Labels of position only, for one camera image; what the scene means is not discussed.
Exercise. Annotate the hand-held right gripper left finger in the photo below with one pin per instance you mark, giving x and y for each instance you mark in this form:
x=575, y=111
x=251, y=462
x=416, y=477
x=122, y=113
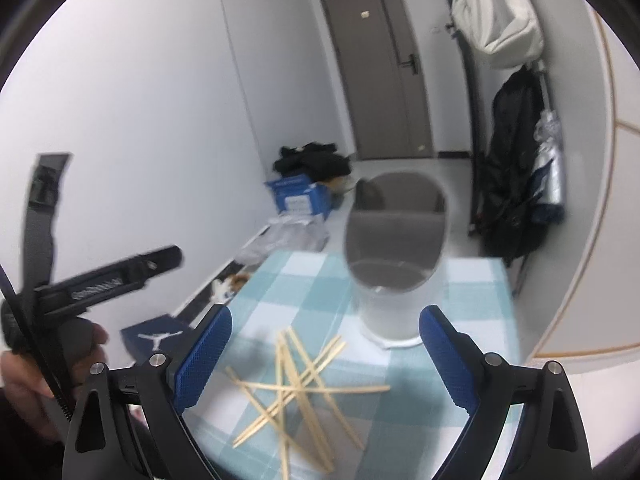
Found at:
x=205, y=355

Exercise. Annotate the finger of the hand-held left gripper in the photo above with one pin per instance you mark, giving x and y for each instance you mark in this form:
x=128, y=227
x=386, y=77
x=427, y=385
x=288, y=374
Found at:
x=125, y=272
x=47, y=200

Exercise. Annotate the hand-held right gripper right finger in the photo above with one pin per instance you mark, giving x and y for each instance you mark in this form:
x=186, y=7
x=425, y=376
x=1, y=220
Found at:
x=445, y=360

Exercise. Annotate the translucent plastic cup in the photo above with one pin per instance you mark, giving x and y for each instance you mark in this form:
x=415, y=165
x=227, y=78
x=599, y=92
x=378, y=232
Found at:
x=395, y=280

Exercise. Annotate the pile of wooden chopsticks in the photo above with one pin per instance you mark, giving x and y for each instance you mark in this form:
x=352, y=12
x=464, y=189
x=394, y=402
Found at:
x=295, y=390

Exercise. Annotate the person's left hand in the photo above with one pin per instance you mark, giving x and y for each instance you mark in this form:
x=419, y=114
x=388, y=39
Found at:
x=25, y=385

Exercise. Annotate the navy shoe box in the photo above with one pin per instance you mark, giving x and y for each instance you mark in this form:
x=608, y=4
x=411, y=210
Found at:
x=155, y=340

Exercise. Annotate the orange white packet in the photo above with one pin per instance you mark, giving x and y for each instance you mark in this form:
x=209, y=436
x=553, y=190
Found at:
x=231, y=286

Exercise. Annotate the teal checked tablecloth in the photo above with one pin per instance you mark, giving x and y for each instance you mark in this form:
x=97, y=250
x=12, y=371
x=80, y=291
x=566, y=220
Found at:
x=310, y=300

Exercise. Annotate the clear plastic bags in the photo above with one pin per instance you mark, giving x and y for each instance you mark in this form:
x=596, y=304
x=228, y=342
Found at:
x=287, y=240

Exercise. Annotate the blue cardboard box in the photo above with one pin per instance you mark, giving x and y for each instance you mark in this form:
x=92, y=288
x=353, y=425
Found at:
x=300, y=197

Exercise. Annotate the black hanging jacket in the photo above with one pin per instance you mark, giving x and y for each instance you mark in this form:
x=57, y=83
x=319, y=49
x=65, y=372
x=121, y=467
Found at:
x=510, y=170

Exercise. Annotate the silver blue hanging cloth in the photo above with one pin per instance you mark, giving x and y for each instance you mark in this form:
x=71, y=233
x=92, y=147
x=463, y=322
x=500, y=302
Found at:
x=548, y=175

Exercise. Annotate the pile of black clothes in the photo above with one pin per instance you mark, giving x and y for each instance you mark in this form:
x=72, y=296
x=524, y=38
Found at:
x=315, y=160

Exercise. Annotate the black metal coat rack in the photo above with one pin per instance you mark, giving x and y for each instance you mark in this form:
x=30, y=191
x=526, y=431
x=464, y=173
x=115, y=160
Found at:
x=468, y=110

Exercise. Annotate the brown door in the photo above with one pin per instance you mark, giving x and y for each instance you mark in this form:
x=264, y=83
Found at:
x=370, y=85

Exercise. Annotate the white hanging bag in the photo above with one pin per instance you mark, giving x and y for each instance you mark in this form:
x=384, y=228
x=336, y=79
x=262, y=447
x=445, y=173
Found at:
x=500, y=15

